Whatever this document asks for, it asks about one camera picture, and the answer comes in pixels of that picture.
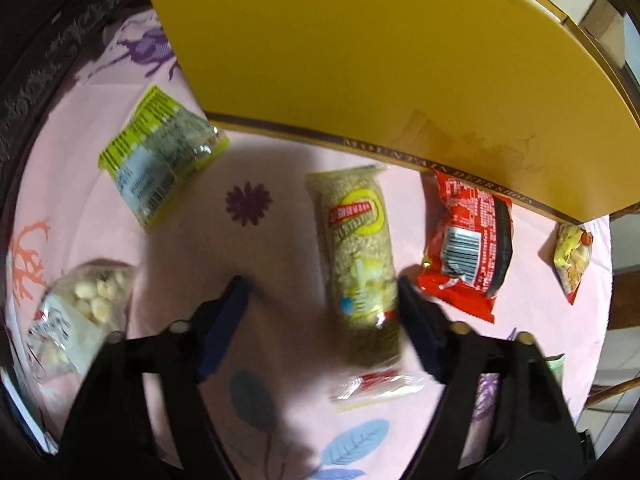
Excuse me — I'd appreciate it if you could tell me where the pink patterned tablecloth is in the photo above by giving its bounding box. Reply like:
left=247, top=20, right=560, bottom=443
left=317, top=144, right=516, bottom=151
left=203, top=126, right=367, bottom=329
left=6, top=10, right=612, bottom=479

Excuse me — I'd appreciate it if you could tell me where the yellow grain bar pack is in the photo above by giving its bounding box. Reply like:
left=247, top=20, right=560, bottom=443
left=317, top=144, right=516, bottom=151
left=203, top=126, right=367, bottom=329
left=307, top=165, right=400, bottom=368

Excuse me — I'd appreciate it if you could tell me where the white paper sheet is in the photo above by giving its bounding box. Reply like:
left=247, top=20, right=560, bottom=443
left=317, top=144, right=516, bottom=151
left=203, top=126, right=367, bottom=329
left=1, top=366, right=58, bottom=455

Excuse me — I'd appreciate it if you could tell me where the green white snack packet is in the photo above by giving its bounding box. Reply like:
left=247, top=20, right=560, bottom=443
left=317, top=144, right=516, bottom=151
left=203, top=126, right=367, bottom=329
left=98, top=86, right=230, bottom=230

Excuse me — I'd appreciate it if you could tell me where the red foil snack packet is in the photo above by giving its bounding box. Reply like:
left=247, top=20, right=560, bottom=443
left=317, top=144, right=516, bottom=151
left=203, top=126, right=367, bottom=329
left=416, top=172, right=513, bottom=323

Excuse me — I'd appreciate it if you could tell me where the yellow cardboard storage box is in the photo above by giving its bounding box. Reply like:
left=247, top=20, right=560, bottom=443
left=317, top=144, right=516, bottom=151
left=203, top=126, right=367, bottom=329
left=151, top=0, right=639, bottom=223

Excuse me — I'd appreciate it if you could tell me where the small peanut snack packet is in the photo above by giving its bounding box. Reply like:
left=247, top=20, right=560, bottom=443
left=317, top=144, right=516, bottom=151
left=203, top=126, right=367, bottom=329
left=553, top=223, right=593, bottom=304

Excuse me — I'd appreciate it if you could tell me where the clear red small packet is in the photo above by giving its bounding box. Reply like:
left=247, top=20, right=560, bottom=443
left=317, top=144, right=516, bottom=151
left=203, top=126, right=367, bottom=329
left=329, top=368, right=425, bottom=411

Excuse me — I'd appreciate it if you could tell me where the white puff balls bag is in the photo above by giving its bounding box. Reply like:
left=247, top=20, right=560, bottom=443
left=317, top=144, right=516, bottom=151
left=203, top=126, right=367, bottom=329
left=25, top=261, right=137, bottom=382

